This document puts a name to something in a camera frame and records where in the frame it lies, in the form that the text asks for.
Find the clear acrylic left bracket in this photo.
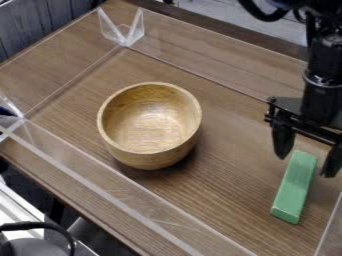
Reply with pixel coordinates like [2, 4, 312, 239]
[0, 95, 24, 143]

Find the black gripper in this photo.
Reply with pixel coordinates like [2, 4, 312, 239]
[265, 96, 342, 178]

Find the grey metal stand base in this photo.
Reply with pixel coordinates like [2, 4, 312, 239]
[0, 221, 101, 256]

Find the clear acrylic corner bracket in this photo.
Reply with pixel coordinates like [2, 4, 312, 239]
[97, 8, 145, 47]

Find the black cable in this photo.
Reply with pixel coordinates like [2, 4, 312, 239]
[0, 221, 78, 256]

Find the brown wooden bowl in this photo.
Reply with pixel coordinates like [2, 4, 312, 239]
[97, 82, 203, 170]

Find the green rectangular block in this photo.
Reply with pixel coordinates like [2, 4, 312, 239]
[270, 150, 318, 225]

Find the clear acrylic front wall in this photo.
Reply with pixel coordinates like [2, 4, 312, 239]
[0, 117, 257, 256]

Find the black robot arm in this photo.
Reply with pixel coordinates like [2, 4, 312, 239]
[238, 0, 342, 178]

